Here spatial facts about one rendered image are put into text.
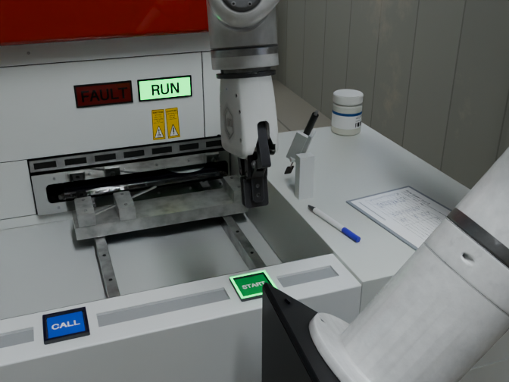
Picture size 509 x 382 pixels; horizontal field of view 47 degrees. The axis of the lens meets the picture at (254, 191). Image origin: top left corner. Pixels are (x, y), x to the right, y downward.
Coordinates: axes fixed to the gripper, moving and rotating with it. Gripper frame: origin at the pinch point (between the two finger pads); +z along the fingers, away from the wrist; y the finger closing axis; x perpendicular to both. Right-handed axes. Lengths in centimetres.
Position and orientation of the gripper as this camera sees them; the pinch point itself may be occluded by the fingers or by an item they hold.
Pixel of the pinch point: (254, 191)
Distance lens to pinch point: 77.9
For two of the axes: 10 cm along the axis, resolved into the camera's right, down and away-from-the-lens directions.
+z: 0.7, 9.7, 2.5
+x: 9.4, -1.5, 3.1
